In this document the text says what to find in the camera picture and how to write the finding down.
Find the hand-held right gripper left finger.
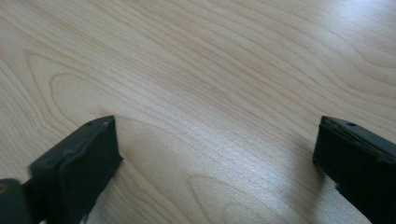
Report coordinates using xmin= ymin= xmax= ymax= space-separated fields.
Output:
xmin=21 ymin=115 xmax=124 ymax=224

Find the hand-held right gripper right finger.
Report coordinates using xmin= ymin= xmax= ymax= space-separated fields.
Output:
xmin=312 ymin=115 xmax=396 ymax=224

